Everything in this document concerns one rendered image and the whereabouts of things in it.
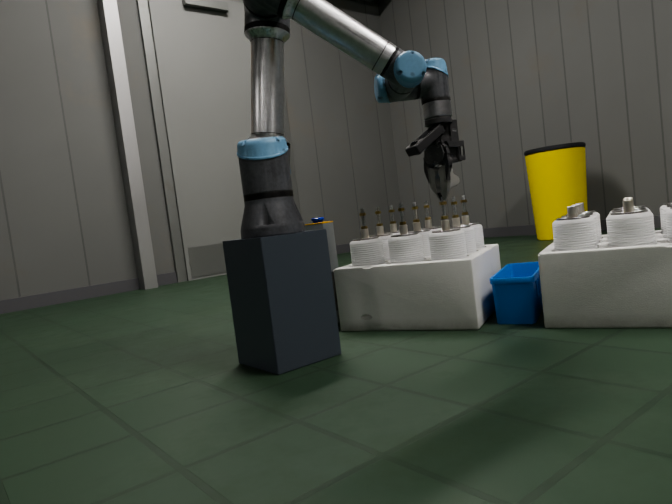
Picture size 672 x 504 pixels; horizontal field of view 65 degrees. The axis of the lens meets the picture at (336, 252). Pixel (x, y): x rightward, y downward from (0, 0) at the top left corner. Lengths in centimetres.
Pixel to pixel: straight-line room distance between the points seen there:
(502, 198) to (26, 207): 348
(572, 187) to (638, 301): 248
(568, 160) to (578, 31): 104
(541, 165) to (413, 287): 247
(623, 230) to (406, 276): 52
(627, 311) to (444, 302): 41
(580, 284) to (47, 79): 340
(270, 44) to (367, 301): 71
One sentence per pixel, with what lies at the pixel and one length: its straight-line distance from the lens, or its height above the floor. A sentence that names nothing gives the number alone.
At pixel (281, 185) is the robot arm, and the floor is 41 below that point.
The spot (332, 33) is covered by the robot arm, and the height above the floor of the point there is 74.
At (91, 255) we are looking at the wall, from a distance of 381.
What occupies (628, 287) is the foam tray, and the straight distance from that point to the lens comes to 132.
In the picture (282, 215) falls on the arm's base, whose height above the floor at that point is 34.
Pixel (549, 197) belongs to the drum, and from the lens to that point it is 375.
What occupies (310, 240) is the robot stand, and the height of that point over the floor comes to 28.
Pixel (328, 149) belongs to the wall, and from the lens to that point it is 480.
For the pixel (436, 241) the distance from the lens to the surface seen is 139.
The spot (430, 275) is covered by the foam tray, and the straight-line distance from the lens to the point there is 138.
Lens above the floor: 32
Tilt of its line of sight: 4 degrees down
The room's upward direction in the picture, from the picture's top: 7 degrees counter-clockwise
